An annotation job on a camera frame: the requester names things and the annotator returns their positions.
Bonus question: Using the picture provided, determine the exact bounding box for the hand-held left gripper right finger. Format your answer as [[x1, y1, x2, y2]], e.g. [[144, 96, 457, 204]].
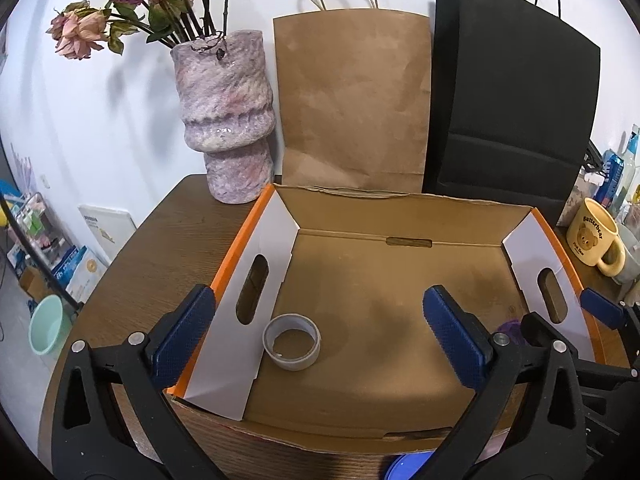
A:
[[422, 285, 588, 480]]

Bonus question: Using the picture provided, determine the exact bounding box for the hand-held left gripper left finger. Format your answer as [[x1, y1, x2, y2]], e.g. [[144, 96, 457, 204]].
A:
[[51, 284, 226, 480]]

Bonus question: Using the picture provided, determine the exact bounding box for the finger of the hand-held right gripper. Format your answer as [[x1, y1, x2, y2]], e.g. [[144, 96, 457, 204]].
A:
[[522, 311, 640, 390], [580, 287, 640, 346]]

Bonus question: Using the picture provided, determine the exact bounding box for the purple lid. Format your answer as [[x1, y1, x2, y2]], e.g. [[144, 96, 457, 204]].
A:
[[497, 320, 526, 346]]

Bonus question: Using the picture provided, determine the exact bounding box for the red cardboard box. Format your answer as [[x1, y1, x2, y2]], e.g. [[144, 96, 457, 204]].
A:
[[165, 183, 601, 461]]

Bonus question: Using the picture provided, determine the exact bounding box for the grey tape roll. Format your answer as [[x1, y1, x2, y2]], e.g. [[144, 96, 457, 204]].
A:
[[263, 314, 322, 372]]

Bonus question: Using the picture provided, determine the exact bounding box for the blue ridged lid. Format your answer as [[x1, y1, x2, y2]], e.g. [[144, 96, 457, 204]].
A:
[[386, 451, 436, 480]]

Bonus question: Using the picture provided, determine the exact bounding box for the yellow bear mug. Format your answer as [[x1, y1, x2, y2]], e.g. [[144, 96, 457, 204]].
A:
[[567, 197, 627, 277]]

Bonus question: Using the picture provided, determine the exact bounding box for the clear container with black lid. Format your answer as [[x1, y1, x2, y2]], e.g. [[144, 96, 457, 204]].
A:
[[560, 140, 606, 228]]

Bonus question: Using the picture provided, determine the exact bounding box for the blue and white box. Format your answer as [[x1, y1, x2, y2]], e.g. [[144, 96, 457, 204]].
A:
[[50, 245, 108, 303]]

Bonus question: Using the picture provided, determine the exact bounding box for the white board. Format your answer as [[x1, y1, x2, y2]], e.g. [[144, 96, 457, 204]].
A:
[[78, 204, 137, 266]]

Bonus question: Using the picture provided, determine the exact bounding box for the blue drink can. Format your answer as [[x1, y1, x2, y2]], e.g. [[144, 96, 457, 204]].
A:
[[595, 149, 626, 206]]

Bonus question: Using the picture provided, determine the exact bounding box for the mint green bucket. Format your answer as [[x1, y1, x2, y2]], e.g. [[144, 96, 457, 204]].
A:
[[28, 294, 76, 358]]

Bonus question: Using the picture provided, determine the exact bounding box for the clear bottle with blue label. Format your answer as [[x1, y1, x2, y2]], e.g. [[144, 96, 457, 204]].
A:
[[620, 129, 640, 211]]

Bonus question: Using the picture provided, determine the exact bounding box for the small brown carton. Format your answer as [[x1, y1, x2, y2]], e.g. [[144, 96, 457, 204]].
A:
[[20, 265, 51, 301]]

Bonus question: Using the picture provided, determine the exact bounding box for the black light stand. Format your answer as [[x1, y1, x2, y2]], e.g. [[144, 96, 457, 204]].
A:
[[0, 195, 86, 313]]

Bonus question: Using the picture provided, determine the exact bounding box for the cluttered storage rack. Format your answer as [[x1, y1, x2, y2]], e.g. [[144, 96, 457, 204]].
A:
[[0, 180, 66, 281]]

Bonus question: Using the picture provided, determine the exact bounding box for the pink marbled vase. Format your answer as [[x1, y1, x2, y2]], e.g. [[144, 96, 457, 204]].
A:
[[170, 30, 277, 205]]

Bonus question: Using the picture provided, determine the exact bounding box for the black paper bag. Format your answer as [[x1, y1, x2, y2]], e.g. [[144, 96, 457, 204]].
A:
[[421, 0, 602, 226]]

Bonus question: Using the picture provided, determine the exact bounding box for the brown paper bag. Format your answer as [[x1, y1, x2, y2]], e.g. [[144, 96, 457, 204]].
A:
[[272, 0, 433, 196]]

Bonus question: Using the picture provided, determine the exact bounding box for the dried rose bouquet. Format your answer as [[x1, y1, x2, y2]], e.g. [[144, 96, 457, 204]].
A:
[[47, 0, 236, 61]]

